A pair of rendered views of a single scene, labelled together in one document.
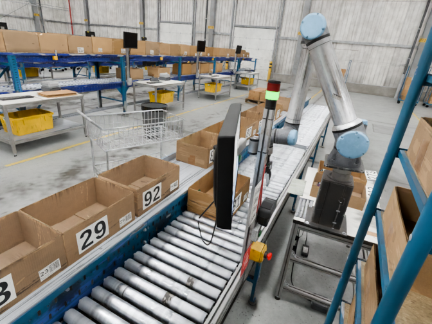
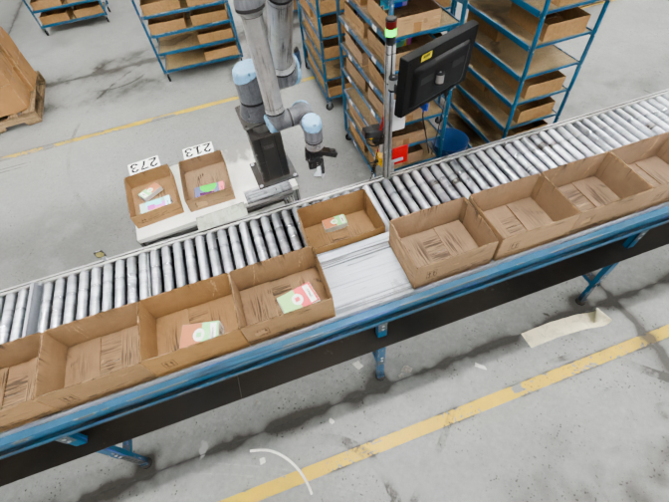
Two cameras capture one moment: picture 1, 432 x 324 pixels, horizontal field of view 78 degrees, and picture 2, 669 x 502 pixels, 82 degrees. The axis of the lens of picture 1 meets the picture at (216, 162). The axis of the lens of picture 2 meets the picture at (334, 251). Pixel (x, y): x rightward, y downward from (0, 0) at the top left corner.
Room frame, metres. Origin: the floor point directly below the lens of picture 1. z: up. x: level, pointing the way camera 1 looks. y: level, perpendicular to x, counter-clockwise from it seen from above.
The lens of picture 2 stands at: (2.46, 0.98, 2.43)
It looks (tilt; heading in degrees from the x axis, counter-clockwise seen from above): 53 degrees down; 233
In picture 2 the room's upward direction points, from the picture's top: 8 degrees counter-clockwise
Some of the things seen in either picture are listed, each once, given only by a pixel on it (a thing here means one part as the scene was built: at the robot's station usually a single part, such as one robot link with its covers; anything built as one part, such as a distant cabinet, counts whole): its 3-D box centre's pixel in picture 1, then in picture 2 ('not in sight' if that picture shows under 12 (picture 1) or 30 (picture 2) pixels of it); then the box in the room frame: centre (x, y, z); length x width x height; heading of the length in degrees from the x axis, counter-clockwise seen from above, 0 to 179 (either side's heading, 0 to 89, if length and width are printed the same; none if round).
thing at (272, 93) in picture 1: (272, 90); (390, 27); (1.08, -0.20, 1.62); 0.05 x 0.05 x 0.06
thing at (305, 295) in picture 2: not in sight; (299, 303); (2.09, 0.18, 0.92); 0.16 x 0.11 x 0.07; 167
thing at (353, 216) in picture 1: (339, 198); (211, 183); (1.86, -1.00, 0.74); 1.00 x 0.58 x 0.03; 159
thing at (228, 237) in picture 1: (211, 231); (380, 214); (1.33, -0.01, 0.72); 0.52 x 0.05 x 0.05; 65
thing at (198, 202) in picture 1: (220, 193); (340, 227); (1.61, -0.05, 0.83); 0.39 x 0.29 x 0.17; 155
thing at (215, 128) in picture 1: (223, 136); (194, 323); (2.48, -0.05, 0.96); 0.39 x 0.29 x 0.17; 155
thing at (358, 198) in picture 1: (337, 189); (206, 179); (1.89, -0.98, 0.80); 0.38 x 0.28 x 0.10; 66
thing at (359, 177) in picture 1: (340, 175); (153, 194); (2.19, -1.12, 0.80); 0.38 x 0.28 x 0.10; 70
